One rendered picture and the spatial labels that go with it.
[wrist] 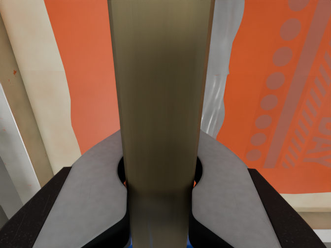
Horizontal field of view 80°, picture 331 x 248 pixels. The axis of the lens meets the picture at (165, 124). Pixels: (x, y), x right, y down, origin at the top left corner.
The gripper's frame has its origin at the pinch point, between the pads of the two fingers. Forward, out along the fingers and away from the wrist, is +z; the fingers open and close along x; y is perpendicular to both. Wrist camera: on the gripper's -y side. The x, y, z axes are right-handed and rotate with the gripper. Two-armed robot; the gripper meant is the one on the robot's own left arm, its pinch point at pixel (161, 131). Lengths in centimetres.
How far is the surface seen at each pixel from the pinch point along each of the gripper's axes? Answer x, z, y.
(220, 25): 6.3, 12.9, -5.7
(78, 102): -11.1, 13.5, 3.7
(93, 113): -9.3, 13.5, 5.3
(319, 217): 28.8, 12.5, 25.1
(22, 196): -20.6, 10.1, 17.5
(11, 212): -135, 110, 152
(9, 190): -127, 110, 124
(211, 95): 6.1, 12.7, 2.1
